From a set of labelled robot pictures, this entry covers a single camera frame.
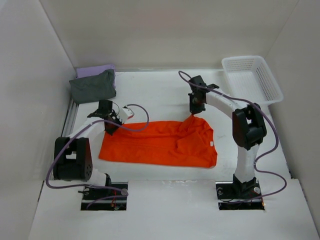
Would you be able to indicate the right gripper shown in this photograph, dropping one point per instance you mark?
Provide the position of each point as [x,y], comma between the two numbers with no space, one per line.
[193,109]

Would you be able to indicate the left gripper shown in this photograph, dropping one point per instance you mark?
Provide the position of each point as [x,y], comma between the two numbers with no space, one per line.
[115,115]

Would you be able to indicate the grey t-shirt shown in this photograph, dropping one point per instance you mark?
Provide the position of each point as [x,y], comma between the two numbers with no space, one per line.
[93,88]

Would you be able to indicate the purple t-shirt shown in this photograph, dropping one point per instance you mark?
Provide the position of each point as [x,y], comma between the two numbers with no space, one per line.
[84,72]

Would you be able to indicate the orange t-shirt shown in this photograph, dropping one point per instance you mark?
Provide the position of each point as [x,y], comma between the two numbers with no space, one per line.
[187,143]

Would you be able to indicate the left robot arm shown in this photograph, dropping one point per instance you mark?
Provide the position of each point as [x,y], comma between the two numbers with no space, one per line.
[90,129]

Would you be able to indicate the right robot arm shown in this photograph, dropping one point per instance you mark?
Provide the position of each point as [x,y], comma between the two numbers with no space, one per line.
[248,131]

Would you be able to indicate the white plastic laundry basket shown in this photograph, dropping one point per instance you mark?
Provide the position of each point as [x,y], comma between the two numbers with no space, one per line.
[249,77]

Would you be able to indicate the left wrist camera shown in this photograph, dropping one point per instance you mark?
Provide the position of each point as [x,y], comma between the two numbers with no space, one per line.
[125,114]

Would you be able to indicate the aluminium rail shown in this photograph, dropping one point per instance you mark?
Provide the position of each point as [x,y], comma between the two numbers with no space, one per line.
[70,159]

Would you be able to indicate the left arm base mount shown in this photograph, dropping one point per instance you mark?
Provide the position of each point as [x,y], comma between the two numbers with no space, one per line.
[102,200]

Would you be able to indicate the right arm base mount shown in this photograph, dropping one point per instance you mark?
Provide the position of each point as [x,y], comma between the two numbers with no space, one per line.
[229,199]

